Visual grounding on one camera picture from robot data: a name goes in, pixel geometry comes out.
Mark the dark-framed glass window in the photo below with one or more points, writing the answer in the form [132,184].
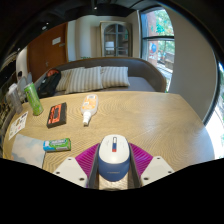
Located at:
[161,43]

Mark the grey glass-door cabinet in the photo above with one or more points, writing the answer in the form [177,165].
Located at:
[116,39]

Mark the grey curved sofa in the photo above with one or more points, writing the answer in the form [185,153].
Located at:
[143,71]

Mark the green chewing gum box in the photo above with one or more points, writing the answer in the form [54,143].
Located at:
[56,145]

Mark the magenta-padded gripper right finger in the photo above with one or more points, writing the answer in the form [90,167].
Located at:
[156,168]

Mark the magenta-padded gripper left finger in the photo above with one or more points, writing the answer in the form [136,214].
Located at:
[71,168]

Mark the striped beige pillow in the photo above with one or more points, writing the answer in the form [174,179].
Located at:
[115,76]
[85,80]
[63,80]

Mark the black and orange flat box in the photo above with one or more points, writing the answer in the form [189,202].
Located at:
[56,115]

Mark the green drink can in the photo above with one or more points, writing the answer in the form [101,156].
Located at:
[34,99]

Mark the white and blue computer mouse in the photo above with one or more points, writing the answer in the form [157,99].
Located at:
[113,156]

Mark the sky print mouse pad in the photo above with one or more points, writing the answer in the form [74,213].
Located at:
[28,150]

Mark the white door sign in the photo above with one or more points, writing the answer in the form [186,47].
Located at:
[56,40]

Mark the brown wooden door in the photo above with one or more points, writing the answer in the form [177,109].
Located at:
[45,58]

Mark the white and orange spray bottle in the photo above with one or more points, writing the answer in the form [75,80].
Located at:
[89,105]

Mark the white sticker sheet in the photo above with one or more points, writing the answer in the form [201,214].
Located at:
[18,125]

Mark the black and orange backpack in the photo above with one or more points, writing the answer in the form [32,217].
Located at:
[48,85]

